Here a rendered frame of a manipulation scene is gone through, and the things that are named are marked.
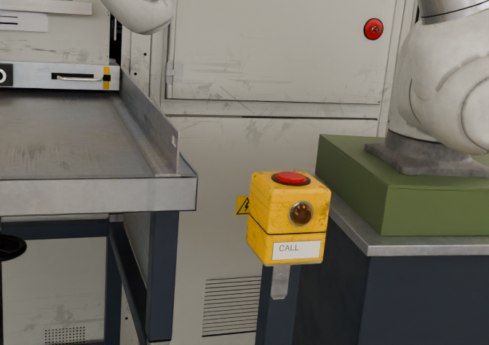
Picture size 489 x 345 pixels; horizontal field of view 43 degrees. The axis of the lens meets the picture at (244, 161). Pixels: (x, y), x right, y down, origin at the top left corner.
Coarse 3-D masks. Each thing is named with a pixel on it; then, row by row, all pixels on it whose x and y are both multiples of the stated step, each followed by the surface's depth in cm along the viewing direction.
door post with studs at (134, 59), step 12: (132, 36) 154; (144, 36) 154; (132, 48) 154; (144, 48) 155; (132, 60) 155; (144, 60) 156; (132, 72) 156; (144, 72) 157; (144, 84) 158; (132, 324) 175; (132, 336) 176
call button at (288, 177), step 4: (280, 172) 80; (284, 172) 80; (288, 172) 80; (292, 172) 80; (296, 172) 80; (276, 176) 79; (280, 176) 78; (284, 176) 78; (288, 176) 78; (292, 176) 79; (296, 176) 79; (300, 176) 79; (304, 176) 79; (280, 180) 78; (284, 180) 78; (288, 180) 77; (292, 180) 77; (296, 180) 77; (300, 180) 78; (304, 180) 79
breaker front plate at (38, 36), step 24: (96, 0) 145; (0, 24) 140; (24, 24) 142; (48, 24) 143; (72, 24) 145; (96, 24) 147; (0, 48) 142; (24, 48) 143; (48, 48) 145; (72, 48) 146; (96, 48) 148
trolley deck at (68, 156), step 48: (0, 96) 142; (48, 96) 147; (96, 96) 152; (0, 144) 104; (48, 144) 106; (96, 144) 109; (0, 192) 87; (48, 192) 89; (96, 192) 91; (144, 192) 94; (192, 192) 96
